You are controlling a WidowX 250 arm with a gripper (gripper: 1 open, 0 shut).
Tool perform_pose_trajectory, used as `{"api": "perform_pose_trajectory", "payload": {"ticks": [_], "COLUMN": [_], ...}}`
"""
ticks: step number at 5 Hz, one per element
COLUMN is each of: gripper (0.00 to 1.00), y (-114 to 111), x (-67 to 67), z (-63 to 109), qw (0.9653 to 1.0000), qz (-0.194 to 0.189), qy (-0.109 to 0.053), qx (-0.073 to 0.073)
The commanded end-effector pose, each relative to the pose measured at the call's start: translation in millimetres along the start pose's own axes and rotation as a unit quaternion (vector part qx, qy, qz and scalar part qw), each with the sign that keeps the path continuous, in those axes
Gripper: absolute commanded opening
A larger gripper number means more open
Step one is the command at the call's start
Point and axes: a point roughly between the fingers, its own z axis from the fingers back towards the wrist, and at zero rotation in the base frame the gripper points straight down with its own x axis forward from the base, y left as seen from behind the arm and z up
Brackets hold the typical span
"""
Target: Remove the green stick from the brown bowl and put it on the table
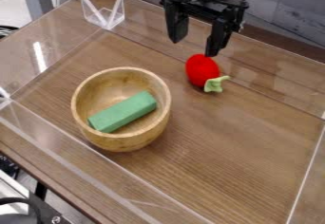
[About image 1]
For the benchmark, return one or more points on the clear acrylic corner bracket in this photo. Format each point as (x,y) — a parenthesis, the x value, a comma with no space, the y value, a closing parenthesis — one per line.
(104,18)

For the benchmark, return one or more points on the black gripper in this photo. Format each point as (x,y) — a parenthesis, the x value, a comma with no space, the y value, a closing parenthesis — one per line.
(207,10)

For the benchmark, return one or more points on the green rectangular block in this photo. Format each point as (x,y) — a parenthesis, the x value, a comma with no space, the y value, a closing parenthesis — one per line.
(123,112)

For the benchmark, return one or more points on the red plush strawberry toy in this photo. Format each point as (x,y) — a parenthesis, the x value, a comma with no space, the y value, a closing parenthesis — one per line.
(203,73)

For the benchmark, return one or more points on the brown wooden bowl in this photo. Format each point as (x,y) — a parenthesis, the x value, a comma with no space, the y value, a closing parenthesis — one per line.
(107,88)

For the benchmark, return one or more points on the clear acrylic enclosure wall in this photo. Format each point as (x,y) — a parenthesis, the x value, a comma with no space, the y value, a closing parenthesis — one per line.
(239,158)

